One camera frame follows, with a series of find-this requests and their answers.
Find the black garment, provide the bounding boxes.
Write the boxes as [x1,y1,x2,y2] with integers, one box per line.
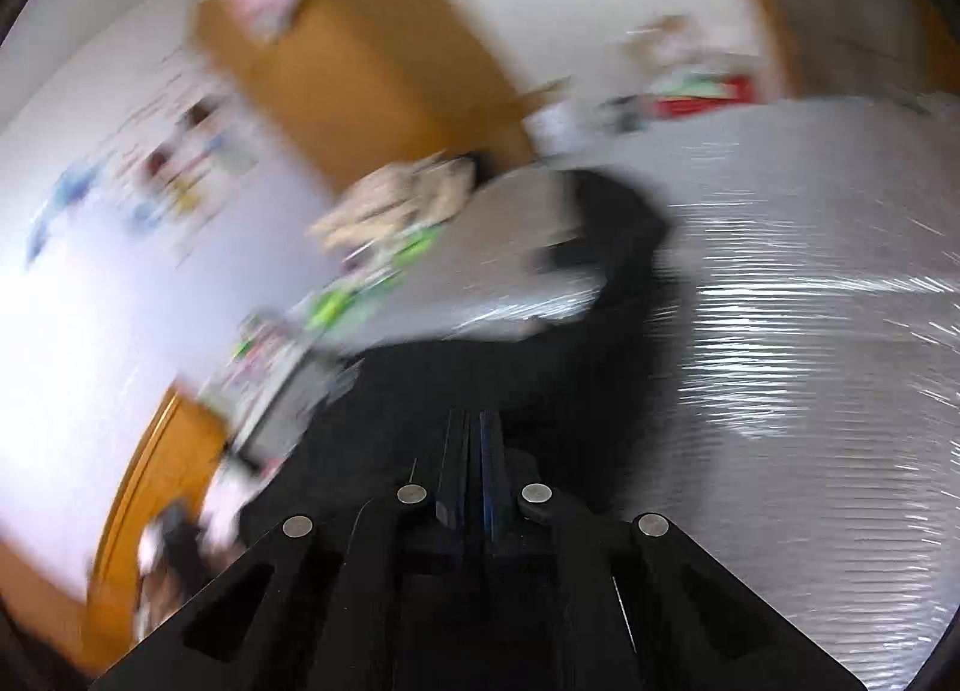
[238,167,672,545]

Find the green tissue pack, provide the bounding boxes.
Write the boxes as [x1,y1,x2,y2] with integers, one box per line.
[302,286,371,330]

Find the toiletries on white tray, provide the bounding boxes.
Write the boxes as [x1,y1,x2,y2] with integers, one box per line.
[199,310,358,466]

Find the beige floral blanket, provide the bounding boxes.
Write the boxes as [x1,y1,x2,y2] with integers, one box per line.
[308,154,477,249]

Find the silver foil mat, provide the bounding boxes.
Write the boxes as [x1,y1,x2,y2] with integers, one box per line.
[340,94,960,688]

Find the wooden wardrobe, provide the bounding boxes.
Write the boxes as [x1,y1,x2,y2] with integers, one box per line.
[195,0,535,190]

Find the cartoon couple wall sticker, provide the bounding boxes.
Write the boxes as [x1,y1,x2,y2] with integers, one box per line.
[26,47,257,264]

